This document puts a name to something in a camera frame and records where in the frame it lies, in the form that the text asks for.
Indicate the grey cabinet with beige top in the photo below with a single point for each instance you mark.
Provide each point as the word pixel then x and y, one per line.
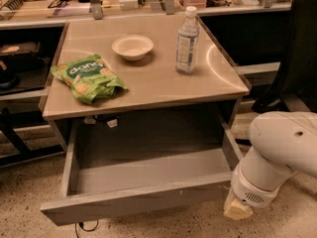
pixel 152 81

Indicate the white paper bowl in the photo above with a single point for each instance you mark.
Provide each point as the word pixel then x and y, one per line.
pixel 132 47

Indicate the grey top drawer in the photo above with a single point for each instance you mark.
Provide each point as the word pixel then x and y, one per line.
pixel 150 161

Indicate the white gripper with vents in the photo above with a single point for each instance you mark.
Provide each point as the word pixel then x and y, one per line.
pixel 248 189

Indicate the long background workbench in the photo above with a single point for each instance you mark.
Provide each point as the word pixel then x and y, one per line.
pixel 21 104

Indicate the clear plastic water bottle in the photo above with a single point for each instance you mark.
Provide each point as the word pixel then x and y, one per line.
pixel 187 38

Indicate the green snack bag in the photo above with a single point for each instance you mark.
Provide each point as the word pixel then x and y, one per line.
pixel 89 78

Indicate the black office chair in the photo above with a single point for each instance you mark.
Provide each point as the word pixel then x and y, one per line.
pixel 294 87

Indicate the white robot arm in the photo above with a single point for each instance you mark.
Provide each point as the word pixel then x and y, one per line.
pixel 283 144

